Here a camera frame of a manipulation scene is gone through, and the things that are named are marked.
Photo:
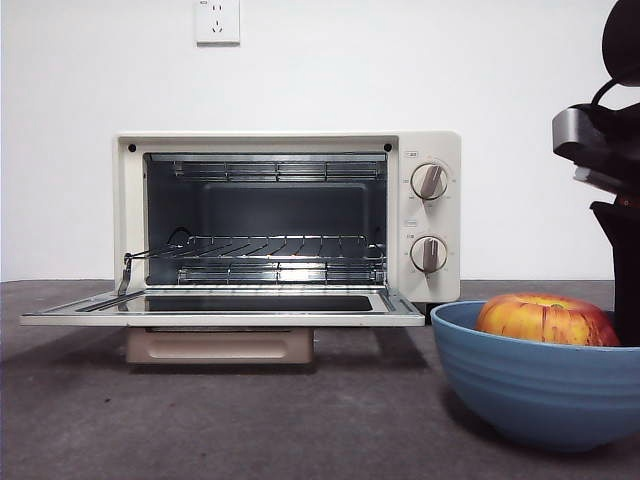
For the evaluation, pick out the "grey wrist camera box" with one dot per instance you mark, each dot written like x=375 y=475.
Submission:
x=570 y=127

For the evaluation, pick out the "metal door hinge rod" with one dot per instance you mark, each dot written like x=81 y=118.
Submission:
x=125 y=272

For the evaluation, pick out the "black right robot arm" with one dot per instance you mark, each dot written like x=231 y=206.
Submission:
x=625 y=40

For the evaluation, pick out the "blue ribbed bowl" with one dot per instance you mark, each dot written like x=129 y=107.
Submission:
x=530 y=395

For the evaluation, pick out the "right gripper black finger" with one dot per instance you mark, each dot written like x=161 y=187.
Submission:
x=627 y=275

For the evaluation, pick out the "metal heating element guard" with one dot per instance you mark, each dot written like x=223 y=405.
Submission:
x=250 y=274
x=250 y=171

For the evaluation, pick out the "red yellow apple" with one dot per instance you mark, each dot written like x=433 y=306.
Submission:
x=545 y=320

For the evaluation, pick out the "cream timer knob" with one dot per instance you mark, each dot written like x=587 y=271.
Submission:
x=429 y=254

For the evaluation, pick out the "cream Toshiba toaster oven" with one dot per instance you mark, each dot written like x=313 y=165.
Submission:
x=435 y=220

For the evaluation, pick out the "white wall socket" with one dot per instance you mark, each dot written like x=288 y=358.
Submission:
x=217 y=30

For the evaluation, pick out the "cream temperature knob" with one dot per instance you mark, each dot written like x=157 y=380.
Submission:
x=429 y=181

